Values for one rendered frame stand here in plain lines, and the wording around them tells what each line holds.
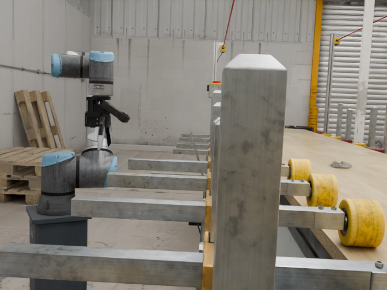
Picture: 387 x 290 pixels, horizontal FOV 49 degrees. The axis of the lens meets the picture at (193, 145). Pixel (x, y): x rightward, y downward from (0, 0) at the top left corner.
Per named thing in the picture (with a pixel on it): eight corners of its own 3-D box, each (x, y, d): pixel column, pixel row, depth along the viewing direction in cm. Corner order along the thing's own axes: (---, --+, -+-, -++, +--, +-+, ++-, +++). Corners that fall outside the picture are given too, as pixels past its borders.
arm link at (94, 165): (79, 192, 201) (81, 61, 231) (116, 191, 205) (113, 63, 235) (79, 182, 188) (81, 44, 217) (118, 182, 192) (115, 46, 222)
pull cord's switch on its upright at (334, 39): (324, 152, 397) (333, 32, 385) (320, 149, 412) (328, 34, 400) (333, 152, 397) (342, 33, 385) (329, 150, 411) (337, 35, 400)
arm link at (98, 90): (116, 84, 163) (109, 84, 153) (115, 97, 163) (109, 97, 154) (93, 84, 163) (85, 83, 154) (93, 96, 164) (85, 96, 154)
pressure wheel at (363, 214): (348, 191, 70) (334, 206, 77) (353, 239, 67) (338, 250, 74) (384, 193, 70) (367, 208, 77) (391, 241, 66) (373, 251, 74)
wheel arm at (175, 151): (172, 155, 272) (173, 148, 272) (173, 154, 276) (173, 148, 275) (239, 157, 271) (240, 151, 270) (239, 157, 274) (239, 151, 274)
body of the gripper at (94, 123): (90, 126, 164) (90, 95, 163) (112, 128, 164) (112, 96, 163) (84, 128, 157) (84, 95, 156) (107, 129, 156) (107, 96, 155)
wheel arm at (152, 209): (69, 217, 72) (69, 196, 72) (76, 212, 75) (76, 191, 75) (365, 232, 70) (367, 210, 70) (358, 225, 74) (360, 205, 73)
